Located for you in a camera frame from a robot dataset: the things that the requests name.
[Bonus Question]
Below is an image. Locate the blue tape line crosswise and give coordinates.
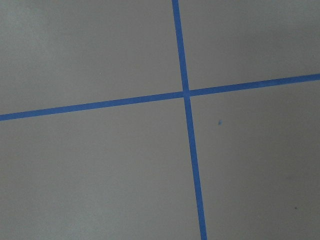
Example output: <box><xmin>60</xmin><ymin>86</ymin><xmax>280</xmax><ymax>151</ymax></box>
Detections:
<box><xmin>0</xmin><ymin>74</ymin><xmax>320</xmax><ymax>122</ymax></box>

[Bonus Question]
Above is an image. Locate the blue tape line lengthwise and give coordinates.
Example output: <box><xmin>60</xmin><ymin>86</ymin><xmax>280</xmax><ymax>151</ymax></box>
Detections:
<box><xmin>171</xmin><ymin>0</ymin><xmax>208</xmax><ymax>240</ymax></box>

